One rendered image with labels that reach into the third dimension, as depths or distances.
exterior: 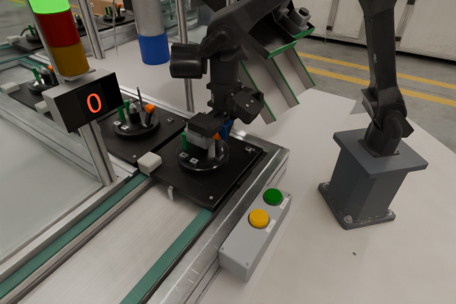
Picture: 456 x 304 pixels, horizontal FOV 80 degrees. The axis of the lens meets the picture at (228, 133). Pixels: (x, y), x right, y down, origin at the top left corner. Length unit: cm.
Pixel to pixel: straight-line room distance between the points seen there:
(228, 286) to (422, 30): 429
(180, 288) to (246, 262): 13
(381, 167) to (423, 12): 398
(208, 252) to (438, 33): 433
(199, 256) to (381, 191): 43
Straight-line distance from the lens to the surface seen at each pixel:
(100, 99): 57
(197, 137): 66
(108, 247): 68
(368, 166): 64
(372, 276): 73
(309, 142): 99
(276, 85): 91
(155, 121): 86
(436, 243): 86
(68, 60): 52
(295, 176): 86
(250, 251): 57
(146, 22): 152
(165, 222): 68
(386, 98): 60
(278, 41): 82
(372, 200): 73
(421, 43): 464
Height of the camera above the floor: 146
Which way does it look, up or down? 37 degrees down
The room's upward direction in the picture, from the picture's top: straight up
